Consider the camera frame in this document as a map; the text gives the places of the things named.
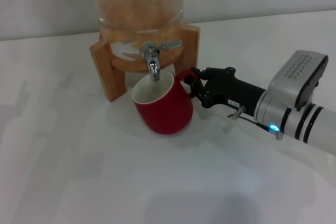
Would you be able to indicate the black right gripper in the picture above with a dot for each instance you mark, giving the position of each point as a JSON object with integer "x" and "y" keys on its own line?
{"x": 231, "y": 89}

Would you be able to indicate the red ceramic cup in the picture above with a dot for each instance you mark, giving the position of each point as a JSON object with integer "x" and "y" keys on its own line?
{"x": 162, "y": 111}

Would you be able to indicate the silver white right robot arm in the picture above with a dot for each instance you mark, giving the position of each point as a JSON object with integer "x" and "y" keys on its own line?
{"x": 315, "y": 127}

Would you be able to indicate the chrome faucet with lever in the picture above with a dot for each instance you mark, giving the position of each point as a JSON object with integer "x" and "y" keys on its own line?
{"x": 154, "y": 66}

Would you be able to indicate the wooden dispenser stand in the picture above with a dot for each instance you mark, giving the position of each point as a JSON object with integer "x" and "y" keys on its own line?
{"x": 111, "y": 77}

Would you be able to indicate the clear glass dispenser jar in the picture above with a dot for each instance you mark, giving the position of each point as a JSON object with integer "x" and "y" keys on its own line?
{"x": 136, "y": 1}

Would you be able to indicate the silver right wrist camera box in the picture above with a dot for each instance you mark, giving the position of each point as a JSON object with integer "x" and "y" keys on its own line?
{"x": 296, "y": 77}

